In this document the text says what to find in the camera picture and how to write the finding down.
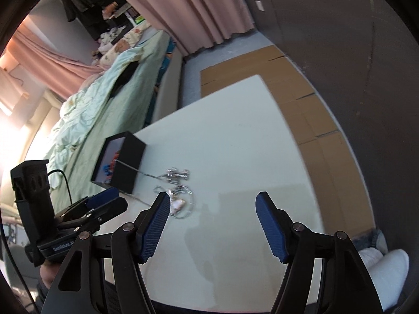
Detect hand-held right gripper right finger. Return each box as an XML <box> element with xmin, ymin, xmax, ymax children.
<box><xmin>255</xmin><ymin>191</ymin><xmax>383</xmax><ymax>314</ymax></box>

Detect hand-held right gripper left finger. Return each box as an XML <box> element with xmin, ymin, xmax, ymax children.
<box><xmin>41</xmin><ymin>191</ymin><xmax>171</xmax><ymax>314</ymax></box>

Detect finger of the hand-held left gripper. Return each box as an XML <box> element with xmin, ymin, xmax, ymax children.
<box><xmin>62</xmin><ymin>188</ymin><xmax>120</xmax><ymax>216</ymax></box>
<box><xmin>55</xmin><ymin>198</ymin><xmax>129</xmax><ymax>233</ymax></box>

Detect silver chain necklace with pendant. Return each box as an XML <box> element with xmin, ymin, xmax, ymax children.
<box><xmin>134</xmin><ymin>183</ymin><xmax>197</xmax><ymax>220</ymax></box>

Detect black jewelry box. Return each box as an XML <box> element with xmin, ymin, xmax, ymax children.
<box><xmin>91</xmin><ymin>131</ymin><xmax>147</xmax><ymax>194</ymax></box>

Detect silver chunky link bracelet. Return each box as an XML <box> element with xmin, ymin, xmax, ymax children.
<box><xmin>116</xmin><ymin>160</ymin><xmax>191</xmax><ymax>184</ymax></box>

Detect person's left hand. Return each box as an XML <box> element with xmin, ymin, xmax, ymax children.
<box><xmin>38</xmin><ymin>262</ymin><xmax>63</xmax><ymax>290</ymax></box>

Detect beige padded headboard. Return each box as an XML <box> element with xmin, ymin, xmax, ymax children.
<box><xmin>24</xmin><ymin>90</ymin><xmax>66</xmax><ymax>158</ymax></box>

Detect white square table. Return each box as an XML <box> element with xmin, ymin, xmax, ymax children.
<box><xmin>98</xmin><ymin>75</ymin><xmax>328</xmax><ymax>305</ymax></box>

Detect flat brown cardboard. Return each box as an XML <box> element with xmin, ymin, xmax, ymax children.
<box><xmin>200</xmin><ymin>44</ymin><xmax>375</xmax><ymax>236</ymax></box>

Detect pale green duvet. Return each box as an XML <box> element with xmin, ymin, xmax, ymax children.
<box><xmin>44</xmin><ymin>47</ymin><xmax>141</xmax><ymax>171</ymax></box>

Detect grey fuzzy slipper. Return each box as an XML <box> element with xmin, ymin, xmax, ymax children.
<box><xmin>354</xmin><ymin>229</ymin><xmax>388</xmax><ymax>259</ymax></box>

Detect green bed sheet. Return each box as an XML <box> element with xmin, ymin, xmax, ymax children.
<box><xmin>49</xmin><ymin>29</ymin><xmax>172</xmax><ymax>210</ymax></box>

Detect black cloth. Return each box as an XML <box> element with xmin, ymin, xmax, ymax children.
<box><xmin>109</xmin><ymin>60</ymin><xmax>140</xmax><ymax>99</ymax></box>

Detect person's white socked foot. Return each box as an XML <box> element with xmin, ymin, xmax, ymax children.
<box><xmin>358</xmin><ymin>249</ymin><xmax>410</xmax><ymax>305</ymax></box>

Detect pink draped curtain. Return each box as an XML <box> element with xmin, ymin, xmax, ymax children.
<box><xmin>0</xmin><ymin>24</ymin><xmax>102</xmax><ymax>112</ymax></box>

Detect cream cartoon printed quilt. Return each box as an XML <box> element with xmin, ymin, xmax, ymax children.
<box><xmin>98</xmin><ymin>28</ymin><xmax>151</xmax><ymax>66</ymax></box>

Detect teal printed blanket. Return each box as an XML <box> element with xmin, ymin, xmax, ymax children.
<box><xmin>154</xmin><ymin>41</ymin><xmax>177</xmax><ymax>95</ymax></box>

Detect pile of plush toys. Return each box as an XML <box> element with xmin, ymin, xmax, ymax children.
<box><xmin>96</xmin><ymin>26</ymin><xmax>128</xmax><ymax>54</ymax></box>

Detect dark hanging clothes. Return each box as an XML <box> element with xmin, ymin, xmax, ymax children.
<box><xmin>62</xmin><ymin>0</ymin><xmax>108</xmax><ymax>36</ymax></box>

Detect pink straight curtain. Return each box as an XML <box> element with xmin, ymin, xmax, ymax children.
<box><xmin>98</xmin><ymin>0</ymin><xmax>259</xmax><ymax>56</ymax></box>

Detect black cable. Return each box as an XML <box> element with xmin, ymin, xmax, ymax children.
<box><xmin>47</xmin><ymin>169</ymin><xmax>74</xmax><ymax>207</ymax></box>

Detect beige bed frame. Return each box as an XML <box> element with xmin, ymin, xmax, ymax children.
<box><xmin>146</xmin><ymin>51</ymin><xmax>184</xmax><ymax>126</ymax></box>

